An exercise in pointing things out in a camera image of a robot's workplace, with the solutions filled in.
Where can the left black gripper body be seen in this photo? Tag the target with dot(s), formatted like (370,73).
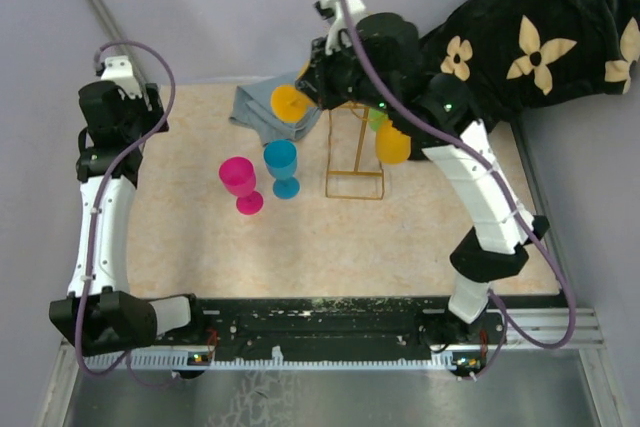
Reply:
(146,118)

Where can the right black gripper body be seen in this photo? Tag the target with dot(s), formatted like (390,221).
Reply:
(340,76)

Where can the orange plastic wine glass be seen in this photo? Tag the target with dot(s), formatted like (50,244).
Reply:
(391,145)
(290,105)

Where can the blue plastic wine glass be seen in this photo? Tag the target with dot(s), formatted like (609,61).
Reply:
(280,157)

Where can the pink plastic wine glass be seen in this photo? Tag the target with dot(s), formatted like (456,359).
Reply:
(239,178)

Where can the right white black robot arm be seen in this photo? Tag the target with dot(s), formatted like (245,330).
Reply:
(450,79)

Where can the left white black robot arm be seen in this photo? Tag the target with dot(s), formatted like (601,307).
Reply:
(98,313)

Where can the green plastic wine glass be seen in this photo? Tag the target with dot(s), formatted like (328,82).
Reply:
(376,118)

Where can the grey folded cloth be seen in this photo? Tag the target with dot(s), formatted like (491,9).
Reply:
(252,109)

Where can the black floral blanket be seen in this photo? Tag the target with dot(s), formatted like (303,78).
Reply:
(518,55)

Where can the gold wire glass rack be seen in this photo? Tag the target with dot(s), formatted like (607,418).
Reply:
(352,170)

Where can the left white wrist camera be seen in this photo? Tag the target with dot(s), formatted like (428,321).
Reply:
(120,71)

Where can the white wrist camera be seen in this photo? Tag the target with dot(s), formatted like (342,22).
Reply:
(120,71)
(332,11)

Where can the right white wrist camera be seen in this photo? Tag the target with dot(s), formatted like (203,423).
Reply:
(332,11)

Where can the aluminium frame rail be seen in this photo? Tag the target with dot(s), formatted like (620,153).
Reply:
(113,32)

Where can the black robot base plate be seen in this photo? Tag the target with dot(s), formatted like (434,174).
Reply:
(335,329)

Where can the white slotted cable duct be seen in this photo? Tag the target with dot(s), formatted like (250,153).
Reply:
(192,360)

